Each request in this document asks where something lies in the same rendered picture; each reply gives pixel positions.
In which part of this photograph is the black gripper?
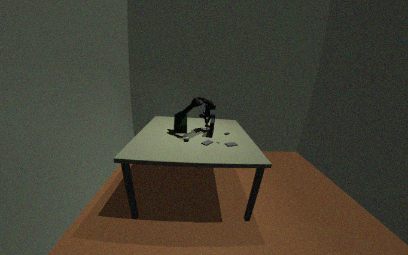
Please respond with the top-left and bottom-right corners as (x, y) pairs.
(199, 110), (215, 122)

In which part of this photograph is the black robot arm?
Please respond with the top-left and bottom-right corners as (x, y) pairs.
(175, 97), (216, 123)

